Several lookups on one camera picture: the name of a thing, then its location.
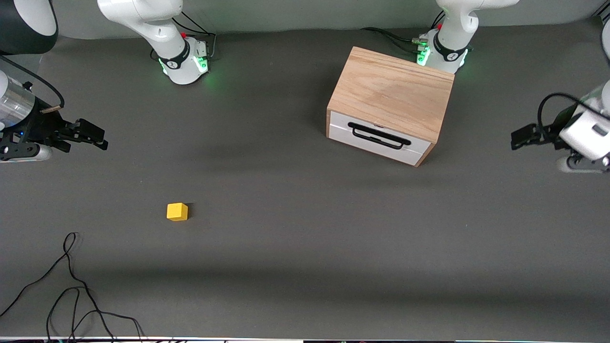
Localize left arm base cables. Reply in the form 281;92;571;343
360;10;447;54

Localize thin black loose cable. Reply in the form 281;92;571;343
46;287;145;342
0;232;117;342

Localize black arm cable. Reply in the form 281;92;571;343
0;55;65;115
537;92;610;130

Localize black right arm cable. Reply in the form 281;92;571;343
0;55;65;115

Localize wooden drawer cabinet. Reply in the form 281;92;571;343
326;46;455;168

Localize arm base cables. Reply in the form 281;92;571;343
150;11;218;63
360;10;447;54

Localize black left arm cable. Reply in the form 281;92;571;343
537;92;610;130

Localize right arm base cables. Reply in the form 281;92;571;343
150;11;218;63

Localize yellow cube block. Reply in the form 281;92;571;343
167;202;189;222

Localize white-front drawer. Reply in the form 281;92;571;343
329;111;432;166

